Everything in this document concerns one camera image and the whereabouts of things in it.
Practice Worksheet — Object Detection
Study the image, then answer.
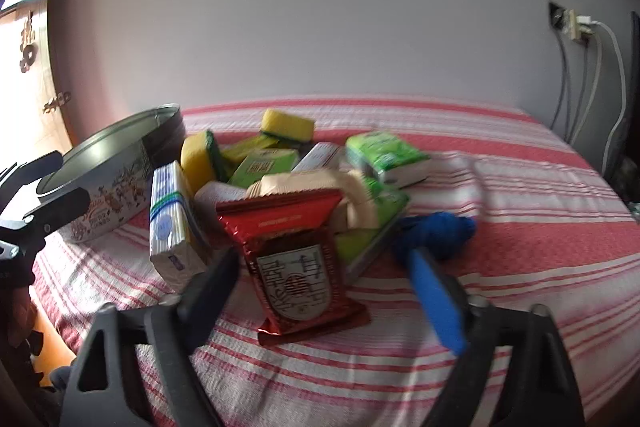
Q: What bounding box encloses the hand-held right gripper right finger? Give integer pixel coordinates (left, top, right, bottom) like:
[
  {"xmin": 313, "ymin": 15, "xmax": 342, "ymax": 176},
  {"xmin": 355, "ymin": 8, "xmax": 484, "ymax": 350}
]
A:
[{"xmin": 404, "ymin": 249, "xmax": 586, "ymax": 427}]

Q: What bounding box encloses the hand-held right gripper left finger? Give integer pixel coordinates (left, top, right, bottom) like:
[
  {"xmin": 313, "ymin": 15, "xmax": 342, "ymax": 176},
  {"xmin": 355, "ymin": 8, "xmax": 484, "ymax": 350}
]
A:
[{"xmin": 59, "ymin": 247, "xmax": 241, "ymax": 427}]

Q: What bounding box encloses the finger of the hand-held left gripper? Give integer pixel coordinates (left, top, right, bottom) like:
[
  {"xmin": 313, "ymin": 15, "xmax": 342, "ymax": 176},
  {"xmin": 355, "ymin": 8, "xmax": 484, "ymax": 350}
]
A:
[
  {"xmin": 0, "ymin": 151, "xmax": 64, "ymax": 214},
  {"xmin": 0, "ymin": 188, "xmax": 92, "ymax": 258}
]

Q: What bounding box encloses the printed metal tin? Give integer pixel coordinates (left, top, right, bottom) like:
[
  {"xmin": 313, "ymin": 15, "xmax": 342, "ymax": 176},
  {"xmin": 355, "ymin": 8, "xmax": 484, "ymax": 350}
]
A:
[{"xmin": 36, "ymin": 103, "xmax": 187, "ymax": 243}]

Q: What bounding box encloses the red snack packet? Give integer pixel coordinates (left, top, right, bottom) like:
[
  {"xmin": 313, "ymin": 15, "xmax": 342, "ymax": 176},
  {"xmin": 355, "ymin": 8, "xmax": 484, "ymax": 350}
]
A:
[{"xmin": 215, "ymin": 188, "xmax": 372, "ymax": 348}]

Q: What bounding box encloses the green leaf-print tissue pack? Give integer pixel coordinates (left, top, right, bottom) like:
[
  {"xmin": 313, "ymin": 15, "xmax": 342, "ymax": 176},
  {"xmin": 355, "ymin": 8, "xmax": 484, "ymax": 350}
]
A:
[{"xmin": 334, "ymin": 179, "xmax": 412, "ymax": 285}]

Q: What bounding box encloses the yellow-green packet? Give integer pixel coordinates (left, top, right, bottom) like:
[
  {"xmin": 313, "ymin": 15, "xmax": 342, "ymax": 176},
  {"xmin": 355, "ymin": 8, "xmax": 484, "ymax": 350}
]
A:
[{"xmin": 220, "ymin": 134, "xmax": 281, "ymax": 168}]

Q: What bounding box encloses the wooden door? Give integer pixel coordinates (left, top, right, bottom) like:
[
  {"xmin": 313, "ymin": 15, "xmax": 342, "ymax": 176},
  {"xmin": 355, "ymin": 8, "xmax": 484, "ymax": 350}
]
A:
[{"xmin": 0, "ymin": 0, "xmax": 73, "ymax": 168}]

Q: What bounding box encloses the brass door latch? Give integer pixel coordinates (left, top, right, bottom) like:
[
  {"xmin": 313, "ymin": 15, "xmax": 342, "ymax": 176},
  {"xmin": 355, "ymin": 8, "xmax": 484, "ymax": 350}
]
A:
[{"xmin": 42, "ymin": 92, "xmax": 71, "ymax": 114}]

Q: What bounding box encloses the white blue-striped tissue pack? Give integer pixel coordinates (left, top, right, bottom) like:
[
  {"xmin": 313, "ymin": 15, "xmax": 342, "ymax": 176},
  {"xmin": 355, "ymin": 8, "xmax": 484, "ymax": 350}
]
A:
[{"xmin": 149, "ymin": 161, "xmax": 211, "ymax": 294}]

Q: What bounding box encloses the blue cloth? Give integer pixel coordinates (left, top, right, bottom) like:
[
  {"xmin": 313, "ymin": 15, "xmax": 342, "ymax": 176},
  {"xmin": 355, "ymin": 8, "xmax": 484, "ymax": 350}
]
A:
[{"xmin": 392, "ymin": 211, "xmax": 478, "ymax": 265}]

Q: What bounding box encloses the yellow sponge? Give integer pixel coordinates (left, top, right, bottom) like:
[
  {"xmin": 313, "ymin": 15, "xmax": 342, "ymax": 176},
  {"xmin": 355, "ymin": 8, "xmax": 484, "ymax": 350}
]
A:
[
  {"xmin": 180, "ymin": 130, "xmax": 226, "ymax": 200},
  {"xmin": 260, "ymin": 108, "xmax": 317, "ymax": 142}
]

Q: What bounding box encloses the light green tissue pack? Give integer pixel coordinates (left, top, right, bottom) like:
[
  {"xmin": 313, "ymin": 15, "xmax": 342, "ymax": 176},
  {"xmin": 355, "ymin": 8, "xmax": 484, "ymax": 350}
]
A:
[{"xmin": 227, "ymin": 148, "xmax": 301, "ymax": 188}]

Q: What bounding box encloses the red white striped blanket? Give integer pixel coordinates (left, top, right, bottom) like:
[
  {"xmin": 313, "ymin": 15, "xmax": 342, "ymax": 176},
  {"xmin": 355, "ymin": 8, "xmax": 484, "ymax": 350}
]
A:
[{"xmin": 30, "ymin": 94, "xmax": 640, "ymax": 427}]

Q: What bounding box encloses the beige packet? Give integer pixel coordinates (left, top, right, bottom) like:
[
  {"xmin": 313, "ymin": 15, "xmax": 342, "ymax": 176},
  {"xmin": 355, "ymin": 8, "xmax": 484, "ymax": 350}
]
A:
[{"xmin": 245, "ymin": 169, "xmax": 385, "ymax": 233}]

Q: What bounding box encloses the white red-print packet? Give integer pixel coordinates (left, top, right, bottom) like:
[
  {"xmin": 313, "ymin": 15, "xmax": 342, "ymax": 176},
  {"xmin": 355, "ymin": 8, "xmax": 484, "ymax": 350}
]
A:
[{"xmin": 291, "ymin": 142, "xmax": 346, "ymax": 172}]

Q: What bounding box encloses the beige plug adapter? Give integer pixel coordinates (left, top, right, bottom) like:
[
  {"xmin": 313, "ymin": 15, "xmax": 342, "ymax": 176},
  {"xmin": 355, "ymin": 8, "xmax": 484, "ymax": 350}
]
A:
[{"xmin": 565, "ymin": 9, "xmax": 590, "ymax": 42}]

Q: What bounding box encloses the dark grey cable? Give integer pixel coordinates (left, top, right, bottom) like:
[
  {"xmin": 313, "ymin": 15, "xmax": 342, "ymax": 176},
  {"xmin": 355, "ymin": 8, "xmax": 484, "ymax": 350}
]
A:
[{"xmin": 550, "ymin": 29, "xmax": 571, "ymax": 130}]

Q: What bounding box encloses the pale grey cable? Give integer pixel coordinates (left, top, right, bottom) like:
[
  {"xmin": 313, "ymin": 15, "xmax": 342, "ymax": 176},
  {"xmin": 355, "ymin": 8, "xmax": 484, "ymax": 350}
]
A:
[{"xmin": 572, "ymin": 39, "xmax": 603, "ymax": 142}]

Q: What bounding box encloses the white charger cable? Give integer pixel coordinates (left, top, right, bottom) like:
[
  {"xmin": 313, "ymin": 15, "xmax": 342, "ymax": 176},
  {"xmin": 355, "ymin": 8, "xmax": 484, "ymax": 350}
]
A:
[{"xmin": 590, "ymin": 21, "xmax": 628, "ymax": 180}]

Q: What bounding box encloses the black wall socket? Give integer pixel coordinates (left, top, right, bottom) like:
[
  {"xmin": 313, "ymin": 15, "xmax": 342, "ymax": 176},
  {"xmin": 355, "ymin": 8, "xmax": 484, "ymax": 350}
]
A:
[{"xmin": 548, "ymin": 1, "xmax": 570, "ymax": 32}]

